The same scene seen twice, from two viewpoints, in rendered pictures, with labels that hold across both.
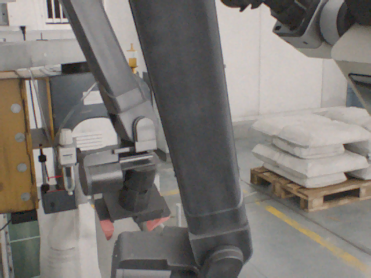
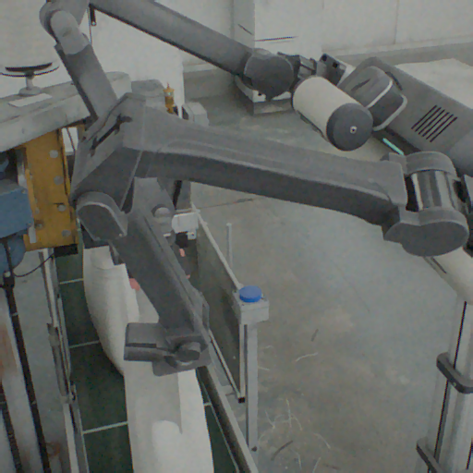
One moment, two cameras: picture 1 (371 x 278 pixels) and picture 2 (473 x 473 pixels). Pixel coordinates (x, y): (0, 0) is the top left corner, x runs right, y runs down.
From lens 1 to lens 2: 0.65 m
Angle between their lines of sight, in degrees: 16
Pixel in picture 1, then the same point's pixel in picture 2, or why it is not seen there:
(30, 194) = (70, 231)
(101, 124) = (162, 70)
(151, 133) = (166, 219)
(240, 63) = not seen: outside the picture
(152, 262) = (147, 344)
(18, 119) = (56, 163)
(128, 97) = (148, 189)
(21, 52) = (57, 114)
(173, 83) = (141, 275)
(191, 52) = (148, 266)
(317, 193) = not seen: hidden behind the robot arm
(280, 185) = not seen: hidden behind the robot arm
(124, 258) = (129, 342)
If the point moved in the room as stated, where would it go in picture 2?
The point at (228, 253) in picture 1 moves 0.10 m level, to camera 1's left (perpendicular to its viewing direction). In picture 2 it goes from (189, 347) to (124, 345)
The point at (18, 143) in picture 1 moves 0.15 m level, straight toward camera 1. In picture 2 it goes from (57, 186) to (60, 214)
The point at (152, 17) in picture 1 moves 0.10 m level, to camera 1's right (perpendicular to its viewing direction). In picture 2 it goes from (125, 255) to (205, 258)
